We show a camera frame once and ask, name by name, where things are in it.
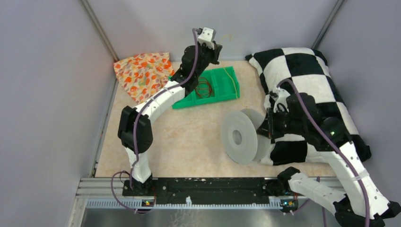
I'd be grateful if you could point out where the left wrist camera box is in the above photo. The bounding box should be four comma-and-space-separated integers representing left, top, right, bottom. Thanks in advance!
197, 27, 216, 50

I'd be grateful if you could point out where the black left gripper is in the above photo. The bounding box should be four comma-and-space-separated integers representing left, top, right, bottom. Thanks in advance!
193, 40, 221, 77

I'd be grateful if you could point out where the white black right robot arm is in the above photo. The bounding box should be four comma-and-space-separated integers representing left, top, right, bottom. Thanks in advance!
257, 89, 401, 227

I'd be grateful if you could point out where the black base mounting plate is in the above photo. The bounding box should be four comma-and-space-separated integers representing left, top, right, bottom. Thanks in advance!
122, 177, 300, 205

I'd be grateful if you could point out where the green plastic divided bin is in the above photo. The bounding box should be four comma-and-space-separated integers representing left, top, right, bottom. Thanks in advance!
172, 67, 240, 109

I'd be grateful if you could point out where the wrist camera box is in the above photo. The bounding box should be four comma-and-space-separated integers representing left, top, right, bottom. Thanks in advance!
270, 88, 290, 113
197, 27, 216, 50

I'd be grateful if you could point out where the black white checkered pillow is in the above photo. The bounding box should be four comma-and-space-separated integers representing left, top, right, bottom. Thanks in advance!
245, 47, 371, 166

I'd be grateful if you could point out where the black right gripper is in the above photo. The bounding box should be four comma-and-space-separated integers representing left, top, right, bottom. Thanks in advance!
256, 106, 305, 139

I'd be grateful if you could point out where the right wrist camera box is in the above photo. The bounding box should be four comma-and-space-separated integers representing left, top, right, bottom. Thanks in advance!
270, 88, 290, 113

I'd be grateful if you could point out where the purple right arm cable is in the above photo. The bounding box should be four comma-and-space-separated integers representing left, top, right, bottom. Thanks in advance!
276, 78, 371, 227

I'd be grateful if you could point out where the aluminium front rail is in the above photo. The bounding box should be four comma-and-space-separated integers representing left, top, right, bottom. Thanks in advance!
67, 177, 370, 227

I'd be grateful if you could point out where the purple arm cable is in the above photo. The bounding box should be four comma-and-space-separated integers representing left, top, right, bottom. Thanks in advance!
111, 28, 203, 215
276, 78, 371, 227

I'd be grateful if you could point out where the red wire coil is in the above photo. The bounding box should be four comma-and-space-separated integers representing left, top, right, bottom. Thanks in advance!
194, 77, 215, 99

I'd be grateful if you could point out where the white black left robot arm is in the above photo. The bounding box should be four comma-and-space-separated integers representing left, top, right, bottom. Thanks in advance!
117, 41, 223, 195

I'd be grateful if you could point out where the white perforated cable spool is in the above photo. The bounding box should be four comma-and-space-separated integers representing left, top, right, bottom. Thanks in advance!
220, 108, 273, 165

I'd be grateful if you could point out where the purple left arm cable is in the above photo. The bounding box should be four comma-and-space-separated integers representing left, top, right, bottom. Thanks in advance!
111, 28, 203, 215

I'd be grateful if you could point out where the orange floral cloth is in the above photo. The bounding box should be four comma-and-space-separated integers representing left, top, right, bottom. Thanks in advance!
113, 52, 175, 104

